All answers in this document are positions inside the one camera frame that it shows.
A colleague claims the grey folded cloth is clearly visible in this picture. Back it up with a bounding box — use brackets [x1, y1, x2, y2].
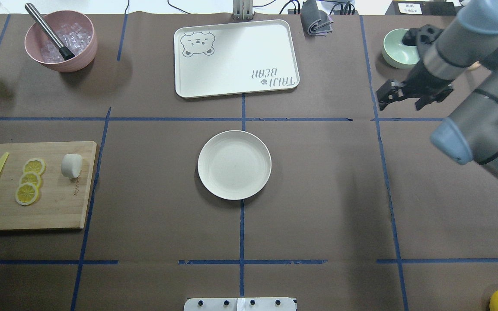
[300, 0, 333, 37]

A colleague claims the lemon slice top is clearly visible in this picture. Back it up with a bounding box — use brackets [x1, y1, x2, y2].
[22, 158, 47, 175]

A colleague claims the cream round plate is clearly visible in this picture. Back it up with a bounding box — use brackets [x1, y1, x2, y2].
[197, 130, 271, 200]

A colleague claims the white bear tray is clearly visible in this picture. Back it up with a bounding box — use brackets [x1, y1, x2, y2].
[174, 19, 300, 98]

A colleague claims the bamboo cutting board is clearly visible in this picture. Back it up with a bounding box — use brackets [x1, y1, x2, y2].
[0, 141, 97, 230]

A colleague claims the green bowl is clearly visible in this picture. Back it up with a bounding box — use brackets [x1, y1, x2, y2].
[382, 29, 420, 69]

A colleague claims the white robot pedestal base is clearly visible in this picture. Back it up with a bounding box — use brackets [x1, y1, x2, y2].
[183, 297, 298, 311]

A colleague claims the aluminium frame post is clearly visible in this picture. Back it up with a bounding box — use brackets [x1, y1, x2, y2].
[233, 0, 254, 20]

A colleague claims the lemon slice bottom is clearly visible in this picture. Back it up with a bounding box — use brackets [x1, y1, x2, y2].
[15, 183, 39, 206]

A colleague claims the lemon slice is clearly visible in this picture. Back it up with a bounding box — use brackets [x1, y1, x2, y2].
[19, 171, 43, 188]
[22, 158, 47, 175]
[15, 183, 39, 206]

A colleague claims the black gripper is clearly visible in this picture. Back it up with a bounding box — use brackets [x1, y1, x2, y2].
[376, 24, 454, 111]

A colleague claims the steel muddler black tip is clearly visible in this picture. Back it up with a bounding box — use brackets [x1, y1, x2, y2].
[24, 3, 75, 60]

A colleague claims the pink bowl with ice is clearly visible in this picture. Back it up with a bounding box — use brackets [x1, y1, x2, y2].
[24, 10, 98, 73]

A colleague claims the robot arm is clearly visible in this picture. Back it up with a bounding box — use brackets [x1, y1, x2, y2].
[376, 0, 498, 179]

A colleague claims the black box white label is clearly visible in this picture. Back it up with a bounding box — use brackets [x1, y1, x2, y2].
[385, 0, 459, 16]

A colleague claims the lemon slice middle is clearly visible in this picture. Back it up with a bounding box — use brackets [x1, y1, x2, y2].
[19, 171, 43, 188]

